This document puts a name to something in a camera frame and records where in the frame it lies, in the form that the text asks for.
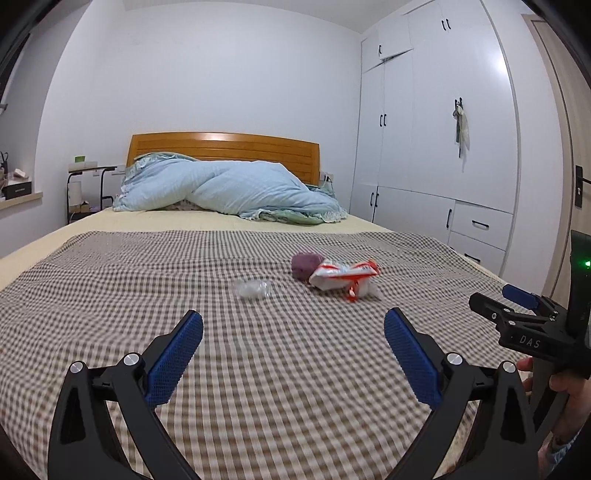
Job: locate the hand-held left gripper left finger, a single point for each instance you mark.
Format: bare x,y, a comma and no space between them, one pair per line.
175,355

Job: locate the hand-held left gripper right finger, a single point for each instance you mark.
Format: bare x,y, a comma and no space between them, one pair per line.
411,357

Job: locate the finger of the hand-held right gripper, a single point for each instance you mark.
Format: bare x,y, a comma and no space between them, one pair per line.
519,294
485,304

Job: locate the red white snack packet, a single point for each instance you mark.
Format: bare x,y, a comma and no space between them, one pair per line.
337,272

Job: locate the purple cloth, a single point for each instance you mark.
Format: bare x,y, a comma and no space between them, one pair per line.
304,266

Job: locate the person's right forearm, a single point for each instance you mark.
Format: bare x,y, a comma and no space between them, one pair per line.
561,457

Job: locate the person's right hand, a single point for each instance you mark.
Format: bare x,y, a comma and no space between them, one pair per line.
579,401

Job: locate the brown checked blanket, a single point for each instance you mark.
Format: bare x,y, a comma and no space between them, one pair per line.
184,277

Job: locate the red white crumpled wrapper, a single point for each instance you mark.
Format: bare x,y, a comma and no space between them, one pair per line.
362,290

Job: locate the clear crumpled plastic wrapper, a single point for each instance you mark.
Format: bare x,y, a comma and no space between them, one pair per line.
251,290

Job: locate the beige door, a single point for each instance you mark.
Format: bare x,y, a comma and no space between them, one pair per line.
549,138

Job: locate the light blue duvet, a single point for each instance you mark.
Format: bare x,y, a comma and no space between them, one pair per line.
231,189

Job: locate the white green hanging ornament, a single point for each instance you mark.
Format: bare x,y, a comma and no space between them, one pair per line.
461,129

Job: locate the white wardrobe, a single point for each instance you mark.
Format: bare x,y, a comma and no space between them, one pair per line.
415,138

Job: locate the wooden windowsill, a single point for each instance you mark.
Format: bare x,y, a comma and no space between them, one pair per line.
21,201

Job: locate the black box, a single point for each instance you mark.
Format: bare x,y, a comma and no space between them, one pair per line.
17,191

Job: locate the black frame bedside table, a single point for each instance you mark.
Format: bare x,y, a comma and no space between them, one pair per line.
102,184

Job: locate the white wall socket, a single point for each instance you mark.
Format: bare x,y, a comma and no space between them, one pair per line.
327,177

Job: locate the wooden bed frame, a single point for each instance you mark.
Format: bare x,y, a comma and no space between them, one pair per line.
221,147

